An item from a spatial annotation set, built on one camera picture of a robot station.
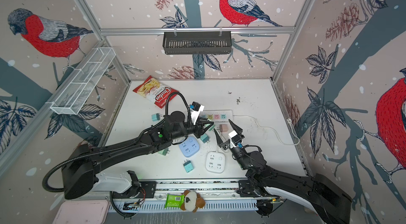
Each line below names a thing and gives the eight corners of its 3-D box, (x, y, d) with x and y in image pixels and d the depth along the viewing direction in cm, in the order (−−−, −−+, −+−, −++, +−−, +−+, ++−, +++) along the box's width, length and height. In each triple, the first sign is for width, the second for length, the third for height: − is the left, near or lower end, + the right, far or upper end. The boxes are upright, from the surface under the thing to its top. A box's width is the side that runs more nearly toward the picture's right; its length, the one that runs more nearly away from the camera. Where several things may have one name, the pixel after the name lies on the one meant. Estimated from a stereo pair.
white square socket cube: (205, 173, 80) (205, 171, 78) (205, 154, 87) (205, 151, 84) (225, 173, 80) (226, 171, 78) (224, 153, 87) (224, 151, 84)
